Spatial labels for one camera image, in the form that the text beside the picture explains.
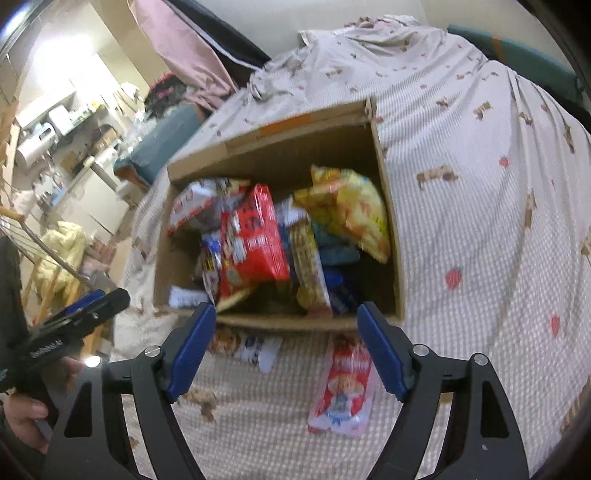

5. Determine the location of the red cartoon snack bag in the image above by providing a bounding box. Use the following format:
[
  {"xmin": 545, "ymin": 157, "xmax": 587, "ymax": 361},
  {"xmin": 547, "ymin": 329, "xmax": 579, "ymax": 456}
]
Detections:
[{"xmin": 221, "ymin": 184, "xmax": 290, "ymax": 298}]

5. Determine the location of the person's left hand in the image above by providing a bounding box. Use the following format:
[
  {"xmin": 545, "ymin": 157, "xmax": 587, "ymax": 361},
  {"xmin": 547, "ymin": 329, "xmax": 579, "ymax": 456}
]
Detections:
[{"xmin": 1, "ymin": 357, "xmax": 84, "ymax": 455}]

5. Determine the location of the small white black packet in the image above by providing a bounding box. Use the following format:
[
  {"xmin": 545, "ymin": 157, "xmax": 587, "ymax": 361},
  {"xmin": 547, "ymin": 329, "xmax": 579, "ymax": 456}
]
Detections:
[{"xmin": 208, "ymin": 326, "xmax": 283, "ymax": 373}]

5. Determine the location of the red white doll snack pack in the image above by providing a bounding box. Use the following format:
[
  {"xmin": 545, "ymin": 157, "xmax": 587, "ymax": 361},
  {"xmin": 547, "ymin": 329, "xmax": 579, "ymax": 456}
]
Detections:
[{"xmin": 308, "ymin": 333, "xmax": 378, "ymax": 438}]

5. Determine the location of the yellow long snack packet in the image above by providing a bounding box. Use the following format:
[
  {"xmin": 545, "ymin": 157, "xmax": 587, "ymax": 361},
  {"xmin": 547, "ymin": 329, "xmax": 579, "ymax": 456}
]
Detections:
[{"xmin": 287, "ymin": 220, "xmax": 332, "ymax": 318}]

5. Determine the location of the blue snack bag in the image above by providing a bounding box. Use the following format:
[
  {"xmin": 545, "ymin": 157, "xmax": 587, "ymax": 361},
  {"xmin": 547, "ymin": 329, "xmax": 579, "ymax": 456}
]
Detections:
[{"xmin": 312, "ymin": 222, "xmax": 361, "ymax": 316}]

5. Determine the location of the white red snack bag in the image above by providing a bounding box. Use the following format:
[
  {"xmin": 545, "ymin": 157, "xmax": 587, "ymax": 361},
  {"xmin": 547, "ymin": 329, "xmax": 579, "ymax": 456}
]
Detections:
[{"xmin": 166, "ymin": 178, "xmax": 250, "ymax": 235}]

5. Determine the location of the large yellow chips bag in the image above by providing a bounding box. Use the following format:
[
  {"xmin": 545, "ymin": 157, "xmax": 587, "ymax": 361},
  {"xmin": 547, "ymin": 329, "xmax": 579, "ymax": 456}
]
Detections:
[{"xmin": 294, "ymin": 165, "xmax": 392, "ymax": 264}]

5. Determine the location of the brown cardboard box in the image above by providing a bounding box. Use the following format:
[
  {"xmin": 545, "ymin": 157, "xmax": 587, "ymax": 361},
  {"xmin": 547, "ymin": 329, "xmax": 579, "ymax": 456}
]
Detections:
[{"xmin": 153, "ymin": 98, "xmax": 405, "ymax": 320}]

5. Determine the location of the white water heater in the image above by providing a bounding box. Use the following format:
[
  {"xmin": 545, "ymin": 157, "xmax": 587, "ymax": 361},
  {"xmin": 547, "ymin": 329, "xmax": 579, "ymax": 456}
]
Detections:
[{"xmin": 15, "ymin": 122, "xmax": 57, "ymax": 170}]

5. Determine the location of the pile of dark clothes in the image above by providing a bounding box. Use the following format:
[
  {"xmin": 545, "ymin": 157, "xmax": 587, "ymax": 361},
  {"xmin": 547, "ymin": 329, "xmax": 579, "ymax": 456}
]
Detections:
[{"xmin": 144, "ymin": 73, "xmax": 187, "ymax": 118}]

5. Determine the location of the pink curtain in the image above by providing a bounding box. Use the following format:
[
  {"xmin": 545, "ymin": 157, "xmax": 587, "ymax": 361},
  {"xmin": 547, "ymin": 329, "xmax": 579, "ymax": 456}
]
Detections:
[{"xmin": 127, "ymin": 0, "xmax": 236, "ymax": 111}]

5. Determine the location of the teal mattress edge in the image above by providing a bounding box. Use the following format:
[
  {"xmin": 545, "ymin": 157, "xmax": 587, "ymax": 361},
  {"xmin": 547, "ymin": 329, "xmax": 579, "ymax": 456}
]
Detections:
[{"xmin": 448, "ymin": 24, "xmax": 584, "ymax": 106}]

